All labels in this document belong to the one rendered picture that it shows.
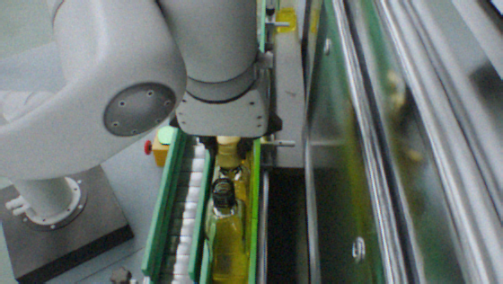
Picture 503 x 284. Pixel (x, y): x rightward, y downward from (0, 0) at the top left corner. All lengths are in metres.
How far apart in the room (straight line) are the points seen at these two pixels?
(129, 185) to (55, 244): 0.23
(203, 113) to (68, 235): 0.57
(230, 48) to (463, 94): 0.17
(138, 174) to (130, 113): 0.79
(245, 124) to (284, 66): 0.69
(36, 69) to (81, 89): 1.28
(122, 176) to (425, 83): 0.88
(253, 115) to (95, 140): 0.19
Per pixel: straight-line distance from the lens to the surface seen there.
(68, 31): 0.26
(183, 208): 0.78
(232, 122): 0.41
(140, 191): 0.99
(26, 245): 0.93
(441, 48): 0.25
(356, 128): 0.32
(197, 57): 0.31
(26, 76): 1.48
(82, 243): 0.88
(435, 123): 0.22
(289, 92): 1.01
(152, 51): 0.23
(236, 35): 0.29
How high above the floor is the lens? 1.53
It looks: 48 degrees down
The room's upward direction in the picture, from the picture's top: straight up
